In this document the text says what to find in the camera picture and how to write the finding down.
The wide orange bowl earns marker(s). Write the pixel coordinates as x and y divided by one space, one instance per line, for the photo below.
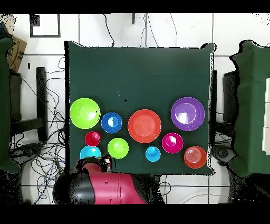
144 126

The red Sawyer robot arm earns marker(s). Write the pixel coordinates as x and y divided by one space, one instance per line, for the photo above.
109 188

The grey machine base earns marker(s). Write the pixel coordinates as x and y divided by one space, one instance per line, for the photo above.
27 150
223 153

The green cloth side table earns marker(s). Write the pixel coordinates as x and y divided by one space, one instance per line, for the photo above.
251 105
4 105

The small green bowl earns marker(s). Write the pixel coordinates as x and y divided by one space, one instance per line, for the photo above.
118 148

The magenta bowl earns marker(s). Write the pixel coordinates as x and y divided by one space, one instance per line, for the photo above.
172 143

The purple bowl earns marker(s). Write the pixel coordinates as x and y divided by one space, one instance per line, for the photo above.
187 114

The red cup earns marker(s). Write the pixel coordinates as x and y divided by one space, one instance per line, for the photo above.
92 138

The light blue bowl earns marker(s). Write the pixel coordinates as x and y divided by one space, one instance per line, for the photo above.
89 152

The dark blue bowl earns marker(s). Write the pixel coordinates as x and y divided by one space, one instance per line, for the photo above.
111 122

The light blue cup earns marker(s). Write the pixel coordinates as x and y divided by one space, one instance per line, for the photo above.
153 153

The black square frame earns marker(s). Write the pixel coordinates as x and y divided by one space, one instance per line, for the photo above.
59 25

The large green bowl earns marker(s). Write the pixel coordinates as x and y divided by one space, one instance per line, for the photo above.
85 113

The dark green tablecloth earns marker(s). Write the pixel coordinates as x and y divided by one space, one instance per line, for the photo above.
137 74

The black post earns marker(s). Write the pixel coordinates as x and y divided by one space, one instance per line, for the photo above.
133 19

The black metal stand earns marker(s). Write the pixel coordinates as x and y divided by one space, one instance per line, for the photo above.
231 97
41 95

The cardboard box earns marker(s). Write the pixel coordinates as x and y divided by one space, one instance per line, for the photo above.
15 55

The deep orange bowl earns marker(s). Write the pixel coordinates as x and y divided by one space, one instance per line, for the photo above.
195 157

